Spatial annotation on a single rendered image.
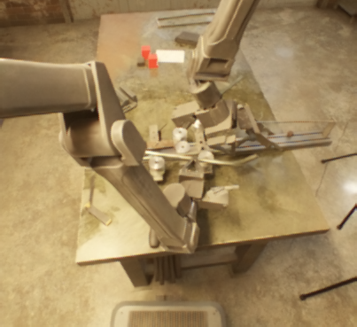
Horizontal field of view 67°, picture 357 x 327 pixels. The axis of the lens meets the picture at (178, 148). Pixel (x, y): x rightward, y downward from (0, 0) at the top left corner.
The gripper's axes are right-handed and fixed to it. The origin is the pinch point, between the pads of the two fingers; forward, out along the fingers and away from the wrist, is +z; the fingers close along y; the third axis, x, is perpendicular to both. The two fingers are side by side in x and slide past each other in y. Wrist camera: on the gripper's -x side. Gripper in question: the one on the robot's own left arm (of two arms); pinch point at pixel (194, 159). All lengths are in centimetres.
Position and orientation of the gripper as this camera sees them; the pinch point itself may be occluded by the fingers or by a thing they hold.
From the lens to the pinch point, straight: 81.4
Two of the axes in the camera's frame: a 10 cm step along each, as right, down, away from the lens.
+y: 0.0, -6.2, -7.8
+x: -9.9, -1.3, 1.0
